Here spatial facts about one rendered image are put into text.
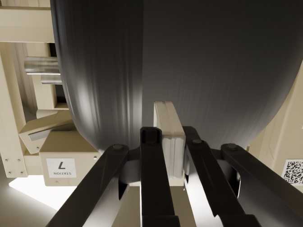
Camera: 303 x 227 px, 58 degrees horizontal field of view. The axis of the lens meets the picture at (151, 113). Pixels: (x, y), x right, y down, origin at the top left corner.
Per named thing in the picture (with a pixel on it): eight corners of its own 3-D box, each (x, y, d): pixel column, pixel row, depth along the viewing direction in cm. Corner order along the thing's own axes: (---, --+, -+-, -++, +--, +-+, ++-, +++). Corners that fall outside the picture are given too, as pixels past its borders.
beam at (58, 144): (225, 152, 90) (219, 188, 97) (208, 116, 113) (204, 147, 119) (36, 152, 87) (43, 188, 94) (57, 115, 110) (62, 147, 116)
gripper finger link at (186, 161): (190, 161, 14) (245, 161, 15) (177, 125, 19) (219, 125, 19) (188, 185, 15) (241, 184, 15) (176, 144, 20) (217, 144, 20)
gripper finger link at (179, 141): (173, 135, 16) (186, 135, 16) (163, 100, 22) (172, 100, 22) (171, 180, 17) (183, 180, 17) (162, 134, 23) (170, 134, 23)
